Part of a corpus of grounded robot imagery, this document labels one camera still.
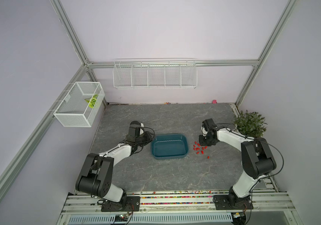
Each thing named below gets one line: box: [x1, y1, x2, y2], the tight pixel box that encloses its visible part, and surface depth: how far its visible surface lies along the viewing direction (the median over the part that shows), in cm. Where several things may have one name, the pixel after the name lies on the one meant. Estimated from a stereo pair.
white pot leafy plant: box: [233, 109, 268, 139], surface depth 86 cm
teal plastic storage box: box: [150, 133, 189, 160], surface depth 96 cm
